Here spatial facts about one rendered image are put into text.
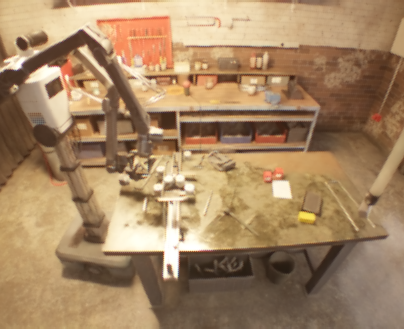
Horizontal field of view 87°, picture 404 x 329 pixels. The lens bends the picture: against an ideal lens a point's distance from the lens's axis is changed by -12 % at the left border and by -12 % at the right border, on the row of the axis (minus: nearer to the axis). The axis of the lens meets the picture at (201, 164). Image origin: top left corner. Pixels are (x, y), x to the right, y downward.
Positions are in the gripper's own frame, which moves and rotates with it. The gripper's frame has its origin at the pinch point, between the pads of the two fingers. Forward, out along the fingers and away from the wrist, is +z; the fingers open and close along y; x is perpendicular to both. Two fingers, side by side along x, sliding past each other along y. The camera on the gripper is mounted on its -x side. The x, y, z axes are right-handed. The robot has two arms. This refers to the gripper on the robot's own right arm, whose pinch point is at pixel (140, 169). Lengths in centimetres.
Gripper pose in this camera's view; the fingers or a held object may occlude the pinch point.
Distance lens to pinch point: 123.5
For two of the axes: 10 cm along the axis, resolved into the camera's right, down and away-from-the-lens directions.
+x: -2.2, 1.3, -9.7
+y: -9.7, -1.6, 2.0
